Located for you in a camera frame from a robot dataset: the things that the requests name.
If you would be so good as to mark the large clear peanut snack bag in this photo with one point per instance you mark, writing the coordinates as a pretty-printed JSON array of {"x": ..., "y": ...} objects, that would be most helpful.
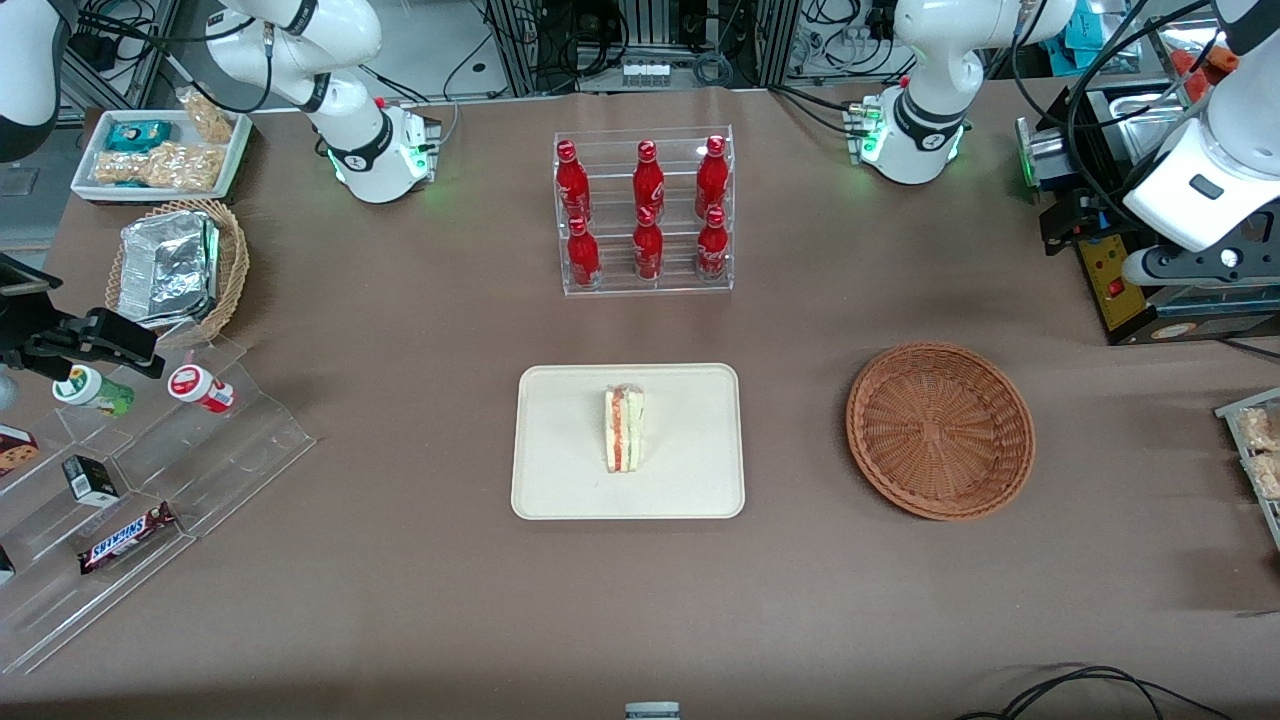
[{"x": 170, "y": 168}]

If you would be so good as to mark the teal packet in background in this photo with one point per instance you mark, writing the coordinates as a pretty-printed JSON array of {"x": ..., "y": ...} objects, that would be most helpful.
[{"x": 1082, "y": 40}]

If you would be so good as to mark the grey device edge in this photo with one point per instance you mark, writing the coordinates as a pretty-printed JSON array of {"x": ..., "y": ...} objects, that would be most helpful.
[{"x": 652, "y": 711}]

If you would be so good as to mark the clear acrylic bottle rack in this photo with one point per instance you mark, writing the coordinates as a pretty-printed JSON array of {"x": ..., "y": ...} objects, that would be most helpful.
[{"x": 615, "y": 285}]

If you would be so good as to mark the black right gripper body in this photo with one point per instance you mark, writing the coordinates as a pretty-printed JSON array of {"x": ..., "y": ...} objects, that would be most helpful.
[{"x": 42, "y": 343}]

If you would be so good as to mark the green label white cup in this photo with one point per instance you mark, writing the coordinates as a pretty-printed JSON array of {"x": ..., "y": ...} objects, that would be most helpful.
[{"x": 90, "y": 390}]

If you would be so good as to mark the brown round wicker basket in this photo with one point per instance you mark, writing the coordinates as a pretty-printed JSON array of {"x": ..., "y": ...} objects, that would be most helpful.
[{"x": 940, "y": 430}]

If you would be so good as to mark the light oval wicker basket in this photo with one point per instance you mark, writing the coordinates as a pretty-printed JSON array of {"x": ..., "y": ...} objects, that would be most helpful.
[{"x": 232, "y": 270}]

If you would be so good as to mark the small clear peanut snack bag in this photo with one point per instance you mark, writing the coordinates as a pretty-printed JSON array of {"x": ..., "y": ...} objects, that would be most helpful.
[{"x": 210, "y": 118}]

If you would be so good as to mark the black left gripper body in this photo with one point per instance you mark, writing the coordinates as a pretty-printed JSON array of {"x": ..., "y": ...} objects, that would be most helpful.
[{"x": 1068, "y": 218}]

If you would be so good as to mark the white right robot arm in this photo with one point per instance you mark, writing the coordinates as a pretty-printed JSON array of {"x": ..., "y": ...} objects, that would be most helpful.
[{"x": 370, "y": 165}]

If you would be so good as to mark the orange food in warmer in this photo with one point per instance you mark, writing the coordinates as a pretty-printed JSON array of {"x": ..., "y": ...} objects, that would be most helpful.
[{"x": 1210, "y": 62}]

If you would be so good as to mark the black food warmer machine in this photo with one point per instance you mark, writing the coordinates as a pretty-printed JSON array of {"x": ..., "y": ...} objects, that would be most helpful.
[{"x": 1130, "y": 310}]

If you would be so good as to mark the brown cookie box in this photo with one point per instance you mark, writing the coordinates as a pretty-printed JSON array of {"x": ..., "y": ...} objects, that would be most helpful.
[{"x": 15, "y": 450}]

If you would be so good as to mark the teal snack packet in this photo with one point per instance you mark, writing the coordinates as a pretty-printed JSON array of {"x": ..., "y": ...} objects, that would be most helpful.
[{"x": 138, "y": 135}]

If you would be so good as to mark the red cola bottle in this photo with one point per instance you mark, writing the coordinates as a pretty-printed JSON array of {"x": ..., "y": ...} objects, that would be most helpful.
[
  {"x": 583, "y": 258},
  {"x": 648, "y": 180},
  {"x": 712, "y": 250},
  {"x": 648, "y": 250},
  {"x": 712, "y": 175},
  {"x": 572, "y": 185}
]

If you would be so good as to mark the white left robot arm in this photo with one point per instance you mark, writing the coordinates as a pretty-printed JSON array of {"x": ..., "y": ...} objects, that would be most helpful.
[{"x": 935, "y": 60}]

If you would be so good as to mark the white power strip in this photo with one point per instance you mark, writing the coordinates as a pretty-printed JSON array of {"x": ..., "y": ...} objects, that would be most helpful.
[{"x": 645, "y": 73}]

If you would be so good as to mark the red label white cup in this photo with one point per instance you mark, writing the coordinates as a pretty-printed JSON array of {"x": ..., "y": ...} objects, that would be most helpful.
[{"x": 200, "y": 388}]

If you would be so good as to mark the clear acrylic step shelf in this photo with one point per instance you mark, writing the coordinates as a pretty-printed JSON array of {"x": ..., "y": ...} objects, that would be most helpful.
[{"x": 240, "y": 450}]

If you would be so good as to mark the cream rectangular plastic tray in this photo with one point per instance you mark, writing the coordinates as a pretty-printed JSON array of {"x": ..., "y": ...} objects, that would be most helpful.
[{"x": 560, "y": 450}]

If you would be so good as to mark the triangular sandwich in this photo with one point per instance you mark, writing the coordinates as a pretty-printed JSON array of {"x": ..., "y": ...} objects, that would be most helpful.
[{"x": 622, "y": 430}]

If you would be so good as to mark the clear bagged rice snack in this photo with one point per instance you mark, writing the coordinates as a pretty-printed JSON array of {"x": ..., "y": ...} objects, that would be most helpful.
[
  {"x": 1268, "y": 478},
  {"x": 1260, "y": 428}
]

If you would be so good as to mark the small black carton box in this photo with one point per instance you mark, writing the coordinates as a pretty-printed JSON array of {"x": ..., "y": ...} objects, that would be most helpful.
[{"x": 92, "y": 482}]

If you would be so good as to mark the Snickers chocolate bar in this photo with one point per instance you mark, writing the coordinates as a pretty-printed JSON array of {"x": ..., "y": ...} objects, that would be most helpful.
[{"x": 125, "y": 540}]

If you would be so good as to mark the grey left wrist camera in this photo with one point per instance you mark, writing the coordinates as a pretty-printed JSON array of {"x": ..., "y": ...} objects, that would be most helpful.
[{"x": 1200, "y": 266}]

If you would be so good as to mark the white rectangular snack tray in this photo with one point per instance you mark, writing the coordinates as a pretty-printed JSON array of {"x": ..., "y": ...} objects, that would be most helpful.
[{"x": 88, "y": 185}]

